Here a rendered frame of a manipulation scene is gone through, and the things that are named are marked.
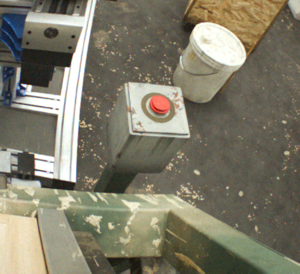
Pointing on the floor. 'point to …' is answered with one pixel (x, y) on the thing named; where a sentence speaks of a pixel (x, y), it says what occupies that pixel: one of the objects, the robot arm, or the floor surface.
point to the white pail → (208, 62)
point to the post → (113, 181)
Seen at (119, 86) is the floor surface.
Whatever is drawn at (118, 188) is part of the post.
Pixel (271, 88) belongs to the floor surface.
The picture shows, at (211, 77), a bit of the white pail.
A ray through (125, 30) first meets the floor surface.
